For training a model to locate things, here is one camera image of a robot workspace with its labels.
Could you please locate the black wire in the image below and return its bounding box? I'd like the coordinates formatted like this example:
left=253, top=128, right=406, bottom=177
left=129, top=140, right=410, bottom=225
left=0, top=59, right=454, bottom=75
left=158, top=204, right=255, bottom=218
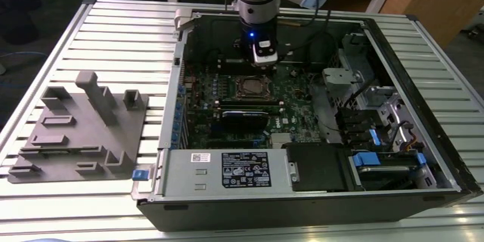
left=342, top=79, right=375, bottom=108

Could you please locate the silver chipset heat sink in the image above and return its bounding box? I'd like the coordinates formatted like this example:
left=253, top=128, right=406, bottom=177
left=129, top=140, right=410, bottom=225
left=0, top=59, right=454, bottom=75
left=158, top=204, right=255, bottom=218
left=269, top=133, right=295, bottom=144

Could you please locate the grey plastic case latch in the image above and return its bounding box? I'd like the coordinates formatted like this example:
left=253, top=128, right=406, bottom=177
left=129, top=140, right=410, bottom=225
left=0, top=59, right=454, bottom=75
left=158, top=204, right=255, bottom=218
left=173, top=9, right=195, bottom=32

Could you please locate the green motherboard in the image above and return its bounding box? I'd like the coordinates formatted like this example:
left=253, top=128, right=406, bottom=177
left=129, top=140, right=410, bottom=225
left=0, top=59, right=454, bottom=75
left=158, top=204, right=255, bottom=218
left=182, top=63, right=329, bottom=151

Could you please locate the silver CPU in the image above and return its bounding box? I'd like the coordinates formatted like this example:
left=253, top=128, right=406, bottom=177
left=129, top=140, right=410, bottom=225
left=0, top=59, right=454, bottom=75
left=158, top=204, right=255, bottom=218
left=241, top=79, right=267, bottom=95

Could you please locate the CPU socket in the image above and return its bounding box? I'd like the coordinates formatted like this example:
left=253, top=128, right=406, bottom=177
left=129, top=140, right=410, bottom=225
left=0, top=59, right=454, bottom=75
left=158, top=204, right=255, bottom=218
left=233, top=75, right=277, bottom=101

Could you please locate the black open PC case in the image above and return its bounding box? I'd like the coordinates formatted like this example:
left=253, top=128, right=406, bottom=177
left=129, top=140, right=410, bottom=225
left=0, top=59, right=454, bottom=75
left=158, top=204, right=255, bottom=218
left=130, top=9, right=484, bottom=233

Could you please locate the grey power supply unit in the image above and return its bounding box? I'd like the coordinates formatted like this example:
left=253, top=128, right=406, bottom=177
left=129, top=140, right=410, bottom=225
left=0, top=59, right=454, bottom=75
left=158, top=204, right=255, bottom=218
left=153, top=148, right=297, bottom=198

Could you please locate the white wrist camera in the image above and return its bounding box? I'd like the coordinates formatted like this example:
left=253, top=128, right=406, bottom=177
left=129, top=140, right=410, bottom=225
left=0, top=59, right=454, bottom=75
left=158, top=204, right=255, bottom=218
left=250, top=40, right=279, bottom=66

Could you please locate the blue disk carrier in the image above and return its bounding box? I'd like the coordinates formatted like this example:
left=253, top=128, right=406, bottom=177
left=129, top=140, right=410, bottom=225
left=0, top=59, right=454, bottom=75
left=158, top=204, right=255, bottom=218
left=350, top=152, right=426, bottom=174
left=365, top=128, right=381, bottom=146

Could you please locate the black graphics card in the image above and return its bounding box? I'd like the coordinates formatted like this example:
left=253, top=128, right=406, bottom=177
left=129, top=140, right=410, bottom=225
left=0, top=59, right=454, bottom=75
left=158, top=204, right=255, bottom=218
left=221, top=108, right=269, bottom=137

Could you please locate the blue floor cable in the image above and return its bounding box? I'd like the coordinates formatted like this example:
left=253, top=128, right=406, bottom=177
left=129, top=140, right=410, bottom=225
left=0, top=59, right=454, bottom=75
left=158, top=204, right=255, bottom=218
left=0, top=51, right=49, bottom=62

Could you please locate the grey metal bracket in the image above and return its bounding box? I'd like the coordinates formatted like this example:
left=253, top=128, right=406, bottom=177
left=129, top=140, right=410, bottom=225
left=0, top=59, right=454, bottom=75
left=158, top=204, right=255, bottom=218
left=322, top=67, right=359, bottom=93

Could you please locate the wooden cabinet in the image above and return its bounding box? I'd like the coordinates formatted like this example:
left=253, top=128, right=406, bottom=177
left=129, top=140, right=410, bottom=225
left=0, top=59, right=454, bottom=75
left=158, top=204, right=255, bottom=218
left=378, top=0, right=484, bottom=48

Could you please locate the grey parts rack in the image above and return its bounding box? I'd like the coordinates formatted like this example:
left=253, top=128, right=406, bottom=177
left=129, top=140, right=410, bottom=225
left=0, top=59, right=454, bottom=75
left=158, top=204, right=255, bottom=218
left=6, top=70, right=150, bottom=185

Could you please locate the silver metal drive cage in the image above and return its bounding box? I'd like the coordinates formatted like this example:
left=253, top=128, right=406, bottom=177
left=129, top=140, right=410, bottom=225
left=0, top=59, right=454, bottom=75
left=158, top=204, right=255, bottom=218
left=310, top=32, right=426, bottom=152

